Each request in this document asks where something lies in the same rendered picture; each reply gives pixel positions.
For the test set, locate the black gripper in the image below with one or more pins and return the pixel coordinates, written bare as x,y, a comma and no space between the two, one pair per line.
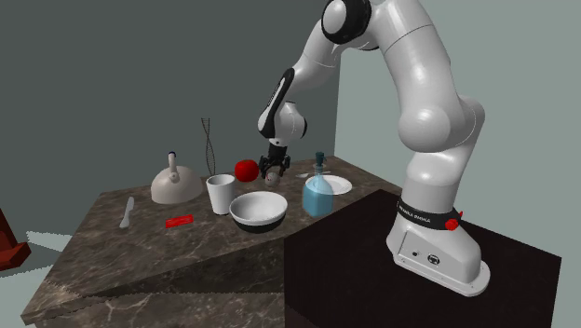
276,153

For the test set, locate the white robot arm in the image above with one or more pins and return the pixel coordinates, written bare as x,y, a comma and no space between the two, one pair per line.
426,91

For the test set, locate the small grey round figure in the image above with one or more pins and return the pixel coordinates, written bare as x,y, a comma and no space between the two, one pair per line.
272,180

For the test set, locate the red apple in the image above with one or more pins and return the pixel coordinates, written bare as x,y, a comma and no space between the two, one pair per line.
246,170

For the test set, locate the white bowl with black base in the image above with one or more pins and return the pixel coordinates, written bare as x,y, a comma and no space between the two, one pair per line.
258,208

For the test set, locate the blue pump bottle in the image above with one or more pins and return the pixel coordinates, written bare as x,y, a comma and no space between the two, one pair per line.
317,200

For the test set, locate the white cup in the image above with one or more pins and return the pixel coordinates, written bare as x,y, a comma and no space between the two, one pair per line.
220,195

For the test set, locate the white plate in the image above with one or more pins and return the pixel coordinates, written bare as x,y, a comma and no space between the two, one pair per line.
341,184

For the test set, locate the beige kettle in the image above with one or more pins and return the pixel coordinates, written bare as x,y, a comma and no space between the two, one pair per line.
177,187

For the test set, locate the red flat bar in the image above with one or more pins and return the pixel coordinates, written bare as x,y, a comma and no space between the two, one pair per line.
179,221

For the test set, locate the dark robot stand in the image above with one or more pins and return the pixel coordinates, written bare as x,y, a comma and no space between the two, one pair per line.
345,268

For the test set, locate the grey knife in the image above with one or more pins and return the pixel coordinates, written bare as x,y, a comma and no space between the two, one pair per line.
127,214

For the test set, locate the dark red furniture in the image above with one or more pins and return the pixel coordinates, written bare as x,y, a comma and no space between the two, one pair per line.
9,254

